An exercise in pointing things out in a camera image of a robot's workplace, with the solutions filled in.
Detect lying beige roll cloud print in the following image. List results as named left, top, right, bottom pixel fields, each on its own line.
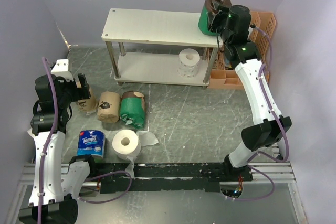
left=97, top=91, right=121, bottom=123

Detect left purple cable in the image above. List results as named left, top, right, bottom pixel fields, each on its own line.
left=38, top=56, right=135, bottom=224

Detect aluminium frame rail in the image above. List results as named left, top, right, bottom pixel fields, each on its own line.
left=19, top=163, right=297, bottom=185

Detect blue Tempo wrapped roll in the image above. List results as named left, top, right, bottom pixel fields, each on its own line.
left=77, top=130, right=106, bottom=158

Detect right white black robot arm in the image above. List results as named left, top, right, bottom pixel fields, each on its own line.
left=207, top=0, right=292, bottom=181

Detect upright beige wrapped roll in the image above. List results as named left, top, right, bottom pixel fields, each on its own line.
left=75, top=88, right=99, bottom=115

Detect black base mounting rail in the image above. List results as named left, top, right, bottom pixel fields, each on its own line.
left=89, top=161, right=253, bottom=194

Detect white two-tier shelf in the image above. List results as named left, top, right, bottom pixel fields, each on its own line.
left=101, top=8, right=218, bottom=89

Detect white roll pink dots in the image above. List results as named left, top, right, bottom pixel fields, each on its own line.
left=178, top=48, right=201, bottom=78

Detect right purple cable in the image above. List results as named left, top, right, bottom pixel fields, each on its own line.
left=225, top=23, right=291, bottom=201

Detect plain white toilet roll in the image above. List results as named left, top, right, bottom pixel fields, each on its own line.
left=112, top=130, right=159, bottom=179

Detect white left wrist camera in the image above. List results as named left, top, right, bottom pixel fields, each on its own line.
left=51, top=59, right=74, bottom=82

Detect orange plastic file organizer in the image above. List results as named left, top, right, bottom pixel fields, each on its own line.
left=208, top=11, right=276, bottom=90

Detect green brown roll orange label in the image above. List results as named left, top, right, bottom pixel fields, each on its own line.
left=198, top=0, right=232, bottom=36

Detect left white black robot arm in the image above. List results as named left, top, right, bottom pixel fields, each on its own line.
left=18, top=73, right=98, bottom=223

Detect purple cable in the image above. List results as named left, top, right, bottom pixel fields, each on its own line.
left=38, top=56, right=135, bottom=224
left=225, top=23, right=291, bottom=201

